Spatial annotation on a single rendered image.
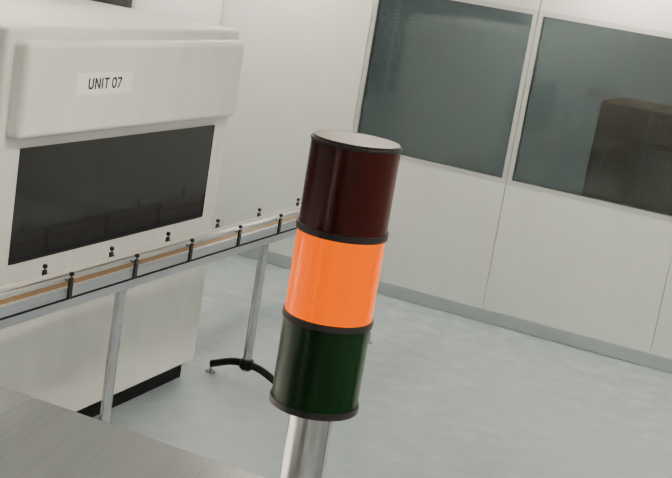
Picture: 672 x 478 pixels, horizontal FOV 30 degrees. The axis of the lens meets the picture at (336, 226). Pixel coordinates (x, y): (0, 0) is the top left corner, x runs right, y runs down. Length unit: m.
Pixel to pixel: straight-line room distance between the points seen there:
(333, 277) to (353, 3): 8.67
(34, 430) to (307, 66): 8.64
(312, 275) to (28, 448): 0.27
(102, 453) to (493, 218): 8.22
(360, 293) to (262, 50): 8.98
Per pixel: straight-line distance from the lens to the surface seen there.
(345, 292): 0.67
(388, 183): 0.66
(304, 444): 0.71
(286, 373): 0.69
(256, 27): 9.66
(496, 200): 9.00
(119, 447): 0.87
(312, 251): 0.67
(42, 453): 0.85
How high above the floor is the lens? 2.45
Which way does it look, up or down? 12 degrees down
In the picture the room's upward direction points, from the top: 9 degrees clockwise
